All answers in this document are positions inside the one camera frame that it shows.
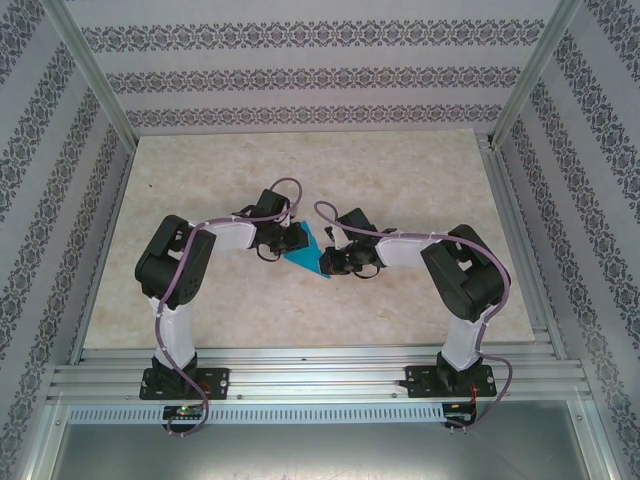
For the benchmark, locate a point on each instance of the aluminium frame post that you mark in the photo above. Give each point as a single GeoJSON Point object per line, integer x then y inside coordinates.
{"type": "Point", "coordinates": [95, 75]}
{"type": "Point", "coordinates": [532, 75]}

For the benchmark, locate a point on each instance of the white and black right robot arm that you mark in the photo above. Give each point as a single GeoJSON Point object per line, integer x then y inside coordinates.
{"type": "Point", "coordinates": [405, 250]}

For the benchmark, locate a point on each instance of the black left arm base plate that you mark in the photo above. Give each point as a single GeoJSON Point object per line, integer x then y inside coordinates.
{"type": "Point", "coordinates": [217, 382]}

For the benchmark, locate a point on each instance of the grey metal sheet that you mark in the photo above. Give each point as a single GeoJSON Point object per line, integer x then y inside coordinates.
{"type": "Point", "coordinates": [320, 455]}

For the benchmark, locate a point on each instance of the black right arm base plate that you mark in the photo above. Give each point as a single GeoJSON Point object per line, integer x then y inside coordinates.
{"type": "Point", "coordinates": [417, 382]}

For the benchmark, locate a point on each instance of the aluminium side rail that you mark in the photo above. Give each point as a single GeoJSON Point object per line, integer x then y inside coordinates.
{"type": "Point", "coordinates": [507, 200]}
{"type": "Point", "coordinates": [112, 210]}

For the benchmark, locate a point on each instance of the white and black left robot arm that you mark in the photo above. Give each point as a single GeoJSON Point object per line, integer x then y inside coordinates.
{"type": "Point", "coordinates": [230, 235]}

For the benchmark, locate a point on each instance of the aluminium mounting rail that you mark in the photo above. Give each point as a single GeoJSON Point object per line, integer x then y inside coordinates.
{"type": "Point", "coordinates": [320, 372]}

